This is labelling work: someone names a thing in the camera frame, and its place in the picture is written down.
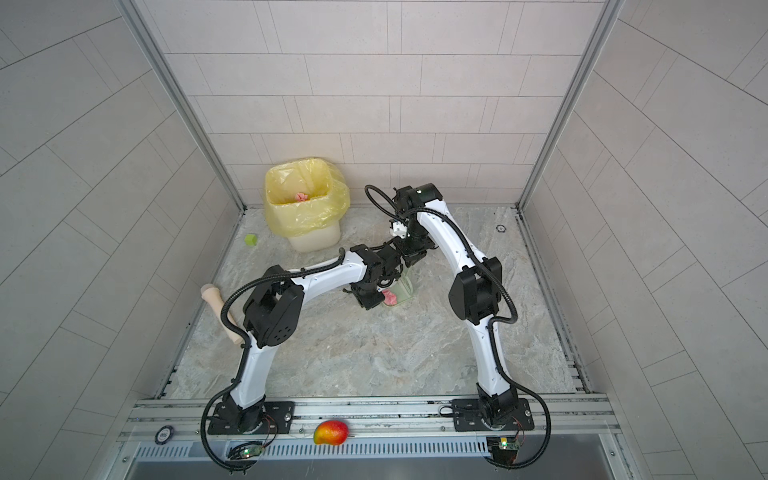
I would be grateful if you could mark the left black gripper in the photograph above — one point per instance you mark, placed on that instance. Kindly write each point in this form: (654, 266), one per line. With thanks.
(370, 303)

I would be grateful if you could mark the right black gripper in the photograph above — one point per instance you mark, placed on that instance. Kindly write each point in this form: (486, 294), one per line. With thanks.
(408, 254)

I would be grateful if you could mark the green dustpan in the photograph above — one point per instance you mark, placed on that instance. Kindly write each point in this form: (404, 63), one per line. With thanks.
(403, 287)

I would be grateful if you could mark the beige bin yellow bag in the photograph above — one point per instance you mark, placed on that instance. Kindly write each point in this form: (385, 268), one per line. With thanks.
(310, 225)

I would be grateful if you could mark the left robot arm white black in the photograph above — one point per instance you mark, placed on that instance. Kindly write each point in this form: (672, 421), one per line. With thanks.
(263, 314)

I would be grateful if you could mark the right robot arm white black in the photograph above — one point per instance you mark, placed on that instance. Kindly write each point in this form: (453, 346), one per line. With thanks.
(420, 222)

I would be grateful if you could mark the red yellow mango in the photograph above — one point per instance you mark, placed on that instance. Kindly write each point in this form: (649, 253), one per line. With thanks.
(331, 432)

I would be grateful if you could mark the right circuit board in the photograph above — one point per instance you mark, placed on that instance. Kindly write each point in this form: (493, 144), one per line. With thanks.
(503, 450)

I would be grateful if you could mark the circuit board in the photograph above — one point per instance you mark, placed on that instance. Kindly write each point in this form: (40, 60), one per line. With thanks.
(248, 451)
(503, 450)

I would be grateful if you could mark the left circuit board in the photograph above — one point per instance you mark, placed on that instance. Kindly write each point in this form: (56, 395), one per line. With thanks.
(248, 451)

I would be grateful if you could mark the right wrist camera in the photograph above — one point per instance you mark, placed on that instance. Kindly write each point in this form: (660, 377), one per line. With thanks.
(398, 229)

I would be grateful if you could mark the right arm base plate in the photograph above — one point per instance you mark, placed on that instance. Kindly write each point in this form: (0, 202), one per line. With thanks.
(476, 414)

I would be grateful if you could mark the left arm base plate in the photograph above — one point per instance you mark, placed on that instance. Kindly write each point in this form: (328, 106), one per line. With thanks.
(265, 417)

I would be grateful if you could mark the aluminium front rail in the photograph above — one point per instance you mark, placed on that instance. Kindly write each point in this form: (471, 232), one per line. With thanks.
(379, 427)

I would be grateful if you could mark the poker chip on rail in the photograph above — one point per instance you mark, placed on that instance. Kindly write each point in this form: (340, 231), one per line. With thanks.
(164, 435)

